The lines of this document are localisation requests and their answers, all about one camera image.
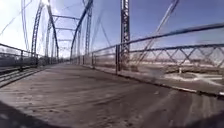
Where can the grey wooden bridge deck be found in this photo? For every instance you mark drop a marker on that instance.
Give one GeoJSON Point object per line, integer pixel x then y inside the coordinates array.
{"type": "Point", "coordinates": [93, 96]}

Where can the metal lattice railing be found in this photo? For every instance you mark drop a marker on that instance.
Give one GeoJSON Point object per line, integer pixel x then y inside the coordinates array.
{"type": "Point", "coordinates": [160, 58]}
{"type": "Point", "coordinates": [20, 58]}

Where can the river water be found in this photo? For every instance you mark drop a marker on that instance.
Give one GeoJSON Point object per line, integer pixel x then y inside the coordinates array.
{"type": "Point", "coordinates": [193, 77]}

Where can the steel truss bridge frame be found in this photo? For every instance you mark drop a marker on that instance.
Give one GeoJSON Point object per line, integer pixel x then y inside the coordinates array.
{"type": "Point", "coordinates": [125, 30]}

